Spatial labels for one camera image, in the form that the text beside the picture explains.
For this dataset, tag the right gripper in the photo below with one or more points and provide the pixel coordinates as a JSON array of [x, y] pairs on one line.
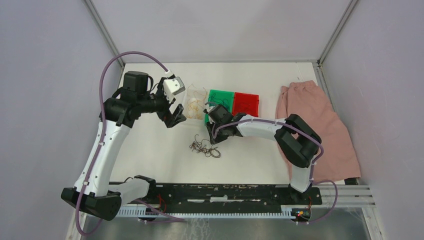
[[217, 138]]

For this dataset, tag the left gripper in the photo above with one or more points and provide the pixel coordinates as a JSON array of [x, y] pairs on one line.
[[176, 117]]

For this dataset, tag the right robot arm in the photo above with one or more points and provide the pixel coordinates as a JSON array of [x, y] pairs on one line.
[[300, 144]]

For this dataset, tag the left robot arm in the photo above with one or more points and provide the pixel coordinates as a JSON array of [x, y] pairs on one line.
[[92, 193]]

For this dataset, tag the clear plastic bin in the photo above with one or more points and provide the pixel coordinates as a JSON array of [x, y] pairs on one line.
[[193, 103]]

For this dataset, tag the green plastic bin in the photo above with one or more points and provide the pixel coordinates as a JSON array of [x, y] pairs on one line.
[[225, 98]]

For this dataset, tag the red plastic bin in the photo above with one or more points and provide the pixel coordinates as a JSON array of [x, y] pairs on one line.
[[246, 103]]

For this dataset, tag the pink cloth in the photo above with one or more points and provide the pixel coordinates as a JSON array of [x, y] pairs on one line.
[[309, 101]]

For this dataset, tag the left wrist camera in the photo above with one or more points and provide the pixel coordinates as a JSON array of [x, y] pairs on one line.
[[173, 87]]

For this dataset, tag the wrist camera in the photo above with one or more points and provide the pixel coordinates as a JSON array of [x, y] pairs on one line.
[[209, 105], [173, 87]]

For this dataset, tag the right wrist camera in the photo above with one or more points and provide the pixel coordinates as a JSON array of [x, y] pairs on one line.
[[209, 105]]

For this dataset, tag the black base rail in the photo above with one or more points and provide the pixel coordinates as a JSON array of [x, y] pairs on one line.
[[190, 198]]

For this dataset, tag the white cable duct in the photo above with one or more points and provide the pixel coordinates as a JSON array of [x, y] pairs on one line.
[[141, 211]]

